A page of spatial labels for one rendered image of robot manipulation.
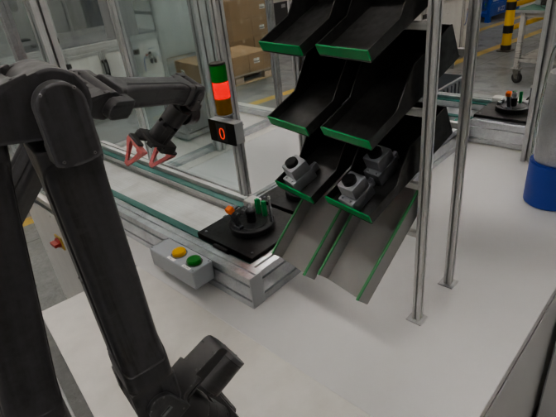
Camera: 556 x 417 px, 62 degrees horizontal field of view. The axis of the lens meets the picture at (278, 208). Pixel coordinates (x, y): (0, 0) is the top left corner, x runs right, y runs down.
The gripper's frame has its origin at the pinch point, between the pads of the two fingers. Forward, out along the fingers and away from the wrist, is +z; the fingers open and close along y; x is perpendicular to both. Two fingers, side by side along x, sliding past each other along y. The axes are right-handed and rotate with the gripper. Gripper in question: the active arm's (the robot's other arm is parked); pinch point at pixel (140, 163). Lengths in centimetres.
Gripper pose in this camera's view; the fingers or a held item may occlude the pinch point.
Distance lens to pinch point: 132.0
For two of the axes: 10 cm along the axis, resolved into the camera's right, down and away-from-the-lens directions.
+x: 6.6, 7.0, -2.7
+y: -4.1, 0.4, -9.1
